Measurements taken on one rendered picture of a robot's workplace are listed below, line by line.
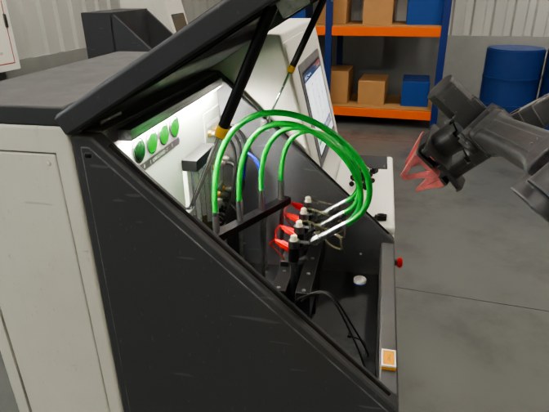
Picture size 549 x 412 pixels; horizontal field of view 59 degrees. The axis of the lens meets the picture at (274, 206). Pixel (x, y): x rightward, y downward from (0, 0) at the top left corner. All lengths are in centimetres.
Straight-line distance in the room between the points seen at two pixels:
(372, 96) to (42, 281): 580
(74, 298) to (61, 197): 22
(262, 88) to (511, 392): 178
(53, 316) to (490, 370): 204
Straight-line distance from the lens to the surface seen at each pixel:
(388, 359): 108
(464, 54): 757
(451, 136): 99
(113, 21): 488
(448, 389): 247
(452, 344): 272
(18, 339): 121
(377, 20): 639
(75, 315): 108
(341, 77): 655
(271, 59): 144
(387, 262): 143
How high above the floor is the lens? 167
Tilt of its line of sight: 24 degrees down
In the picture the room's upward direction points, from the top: 1 degrees counter-clockwise
